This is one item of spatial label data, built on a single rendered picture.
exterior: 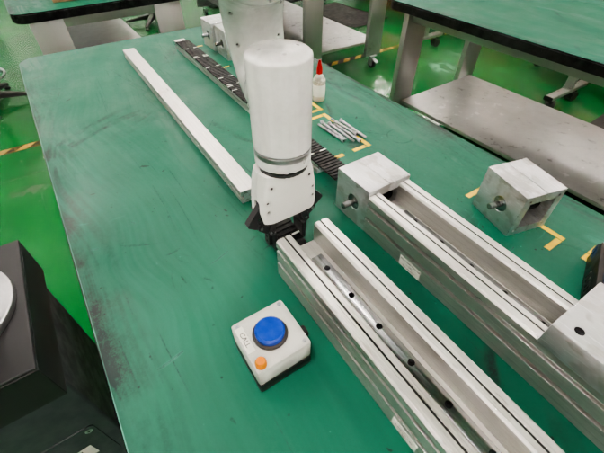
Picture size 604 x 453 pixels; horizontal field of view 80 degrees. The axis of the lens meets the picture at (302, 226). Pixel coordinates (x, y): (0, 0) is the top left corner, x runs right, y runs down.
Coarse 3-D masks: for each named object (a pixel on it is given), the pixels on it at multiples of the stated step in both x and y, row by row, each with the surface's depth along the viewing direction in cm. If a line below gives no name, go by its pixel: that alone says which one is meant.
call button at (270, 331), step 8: (264, 320) 47; (272, 320) 47; (280, 320) 48; (256, 328) 47; (264, 328) 46; (272, 328) 46; (280, 328) 47; (256, 336) 46; (264, 336) 46; (272, 336) 46; (280, 336) 46; (264, 344) 46; (272, 344) 46
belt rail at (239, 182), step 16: (144, 64) 120; (144, 80) 116; (160, 80) 111; (160, 96) 104; (176, 96) 103; (176, 112) 96; (192, 128) 91; (208, 144) 85; (208, 160) 85; (224, 160) 81; (224, 176) 79; (240, 176) 76; (240, 192) 73
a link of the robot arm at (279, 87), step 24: (264, 48) 42; (288, 48) 42; (264, 72) 41; (288, 72) 41; (312, 72) 44; (264, 96) 43; (288, 96) 43; (312, 96) 46; (264, 120) 45; (288, 120) 45; (264, 144) 48; (288, 144) 47
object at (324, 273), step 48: (288, 240) 56; (336, 240) 56; (336, 288) 50; (384, 288) 50; (336, 336) 50; (384, 336) 48; (432, 336) 44; (384, 384) 43; (432, 384) 43; (480, 384) 40; (432, 432) 37; (480, 432) 39; (528, 432) 37
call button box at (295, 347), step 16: (272, 304) 51; (256, 320) 49; (288, 320) 49; (240, 336) 47; (288, 336) 47; (304, 336) 47; (240, 352) 50; (256, 352) 46; (272, 352) 46; (288, 352) 46; (304, 352) 47; (272, 368) 45; (288, 368) 48; (272, 384) 48
